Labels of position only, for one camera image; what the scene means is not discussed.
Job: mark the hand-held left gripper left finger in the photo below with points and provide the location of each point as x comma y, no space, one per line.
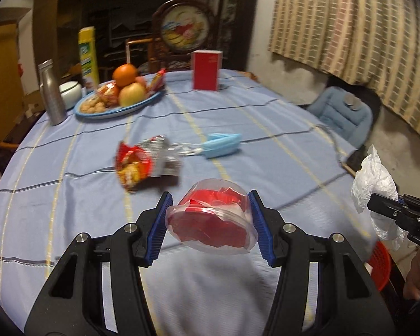
159,224

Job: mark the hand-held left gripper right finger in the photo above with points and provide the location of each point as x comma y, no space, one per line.
260,224

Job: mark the white plastic bag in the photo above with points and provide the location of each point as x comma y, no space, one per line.
374,178

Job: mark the clear plastic container red contents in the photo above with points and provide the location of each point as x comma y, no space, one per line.
210,224

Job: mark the red plastic basket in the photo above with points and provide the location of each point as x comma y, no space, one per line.
379,266

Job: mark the person's right hand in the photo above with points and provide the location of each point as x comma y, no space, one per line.
414,276

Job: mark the red foil snack bag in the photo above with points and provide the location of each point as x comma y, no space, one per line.
133,168

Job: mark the blue face mask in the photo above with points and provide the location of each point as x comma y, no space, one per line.
220,145

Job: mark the blue striped tablecloth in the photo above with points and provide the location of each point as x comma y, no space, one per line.
266,129

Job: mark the blue cushioned chair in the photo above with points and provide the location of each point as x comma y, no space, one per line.
339,115

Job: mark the blue oval plate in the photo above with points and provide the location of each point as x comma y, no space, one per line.
119,113

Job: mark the yellow red apple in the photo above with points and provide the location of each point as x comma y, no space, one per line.
131,94

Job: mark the pile of nuts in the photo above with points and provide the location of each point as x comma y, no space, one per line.
92,106

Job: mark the orange red snack packet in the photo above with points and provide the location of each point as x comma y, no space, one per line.
108,92

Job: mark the pink apple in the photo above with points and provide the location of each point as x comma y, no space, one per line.
143,84

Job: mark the orange fruit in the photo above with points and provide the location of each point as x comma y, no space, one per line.
125,75

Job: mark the white lidded jar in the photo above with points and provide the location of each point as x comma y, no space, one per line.
71,92

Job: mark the red white box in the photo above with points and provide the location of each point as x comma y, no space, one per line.
204,70

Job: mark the silver metal bottle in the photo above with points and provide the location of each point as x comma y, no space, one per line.
52,101

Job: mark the wooden chair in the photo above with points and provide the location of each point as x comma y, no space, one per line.
3,143

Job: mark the wooden armchair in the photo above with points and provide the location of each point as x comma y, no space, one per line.
140,42

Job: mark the beige checked curtain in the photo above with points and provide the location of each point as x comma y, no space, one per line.
353,24

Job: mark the round embroidered table screen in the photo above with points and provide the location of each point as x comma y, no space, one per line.
185,31

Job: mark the yellow wooden door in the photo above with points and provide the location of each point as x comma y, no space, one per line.
3,70

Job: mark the dark wooden cabinet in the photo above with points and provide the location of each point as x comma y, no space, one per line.
56,17

